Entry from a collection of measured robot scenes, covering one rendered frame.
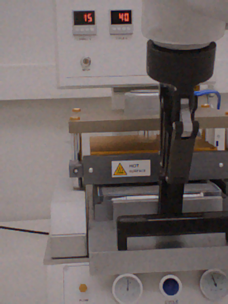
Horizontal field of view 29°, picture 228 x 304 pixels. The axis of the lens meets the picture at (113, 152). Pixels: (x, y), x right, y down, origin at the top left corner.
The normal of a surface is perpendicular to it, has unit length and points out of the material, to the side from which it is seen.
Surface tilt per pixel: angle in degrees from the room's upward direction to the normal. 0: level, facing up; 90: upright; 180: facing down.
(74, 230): 40
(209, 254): 90
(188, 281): 65
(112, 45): 90
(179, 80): 109
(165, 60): 105
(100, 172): 90
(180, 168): 123
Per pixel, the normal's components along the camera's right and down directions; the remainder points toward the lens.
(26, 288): -0.03, -0.98
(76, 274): 0.05, -0.25
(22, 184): 0.12, 0.18
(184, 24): -0.16, 0.51
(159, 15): -0.65, 0.36
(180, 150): 0.05, 0.69
